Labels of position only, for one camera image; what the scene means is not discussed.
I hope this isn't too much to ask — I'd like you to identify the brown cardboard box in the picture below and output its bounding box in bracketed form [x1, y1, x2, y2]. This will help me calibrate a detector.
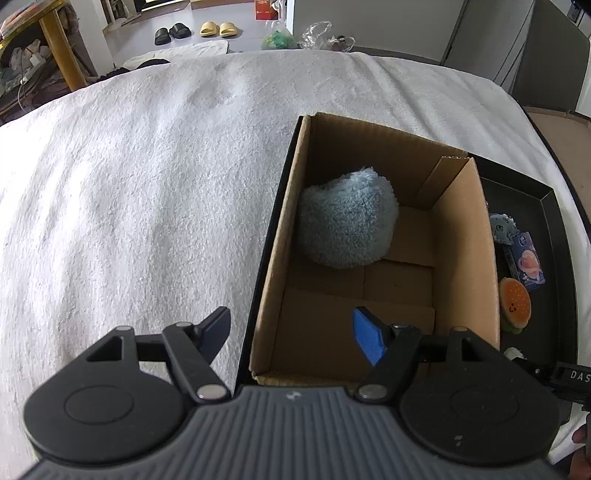
[235, 112, 502, 388]

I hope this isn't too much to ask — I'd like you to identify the orange burger plush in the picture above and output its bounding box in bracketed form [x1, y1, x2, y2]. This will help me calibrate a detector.
[498, 276, 532, 334]

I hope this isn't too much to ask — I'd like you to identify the blue fluffy plush ball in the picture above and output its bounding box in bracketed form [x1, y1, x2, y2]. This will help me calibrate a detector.
[295, 168, 400, 270]

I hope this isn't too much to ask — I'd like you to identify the white fluffy blanket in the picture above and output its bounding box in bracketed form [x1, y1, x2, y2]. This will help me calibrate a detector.
[0, 48, 591, 480]

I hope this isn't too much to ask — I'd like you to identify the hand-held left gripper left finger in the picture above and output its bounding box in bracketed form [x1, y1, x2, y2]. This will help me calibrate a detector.
[85, 306, 232, 406]

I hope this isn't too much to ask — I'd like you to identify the grey cabinet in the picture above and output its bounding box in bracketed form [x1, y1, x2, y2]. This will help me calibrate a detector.
[441, 0, 591, 116]

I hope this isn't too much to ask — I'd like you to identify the white floor mat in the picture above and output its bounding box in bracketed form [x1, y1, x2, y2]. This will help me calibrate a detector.
[139, 39, 229, 63]

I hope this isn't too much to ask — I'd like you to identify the person's right hand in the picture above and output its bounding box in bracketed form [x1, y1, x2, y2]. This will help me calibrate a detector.
[570, 425, 591, 480]

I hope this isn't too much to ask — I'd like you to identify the black plastic tray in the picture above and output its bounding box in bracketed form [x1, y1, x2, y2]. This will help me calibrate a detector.
[233, 115, 580, 402]

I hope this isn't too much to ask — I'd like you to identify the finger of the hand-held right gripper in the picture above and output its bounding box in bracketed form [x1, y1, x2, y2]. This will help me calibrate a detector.
[519, 361, 591, 402]

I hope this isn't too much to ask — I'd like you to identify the blue and pink tissue packet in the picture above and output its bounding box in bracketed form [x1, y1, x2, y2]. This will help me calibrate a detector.
[505, 232, 546, 292]

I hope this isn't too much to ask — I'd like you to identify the green plastic bag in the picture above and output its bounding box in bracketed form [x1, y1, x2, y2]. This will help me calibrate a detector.
[262, 21, 294, 51]

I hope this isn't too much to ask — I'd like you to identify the clear plastic bag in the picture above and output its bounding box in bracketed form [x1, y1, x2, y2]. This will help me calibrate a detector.
[302, 21, 333, 49]

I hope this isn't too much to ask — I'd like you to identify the small grey-blue plush toy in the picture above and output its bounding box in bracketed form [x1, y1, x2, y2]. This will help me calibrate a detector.
[488, 213, 520, 245]

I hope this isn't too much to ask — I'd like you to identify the wooden table with gold rim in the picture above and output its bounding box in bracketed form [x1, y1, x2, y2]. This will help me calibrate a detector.
[0, 0, 100, 93]

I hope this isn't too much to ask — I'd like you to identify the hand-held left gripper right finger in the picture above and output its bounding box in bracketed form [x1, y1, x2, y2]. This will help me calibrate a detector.
[353, 307, 505, 408]

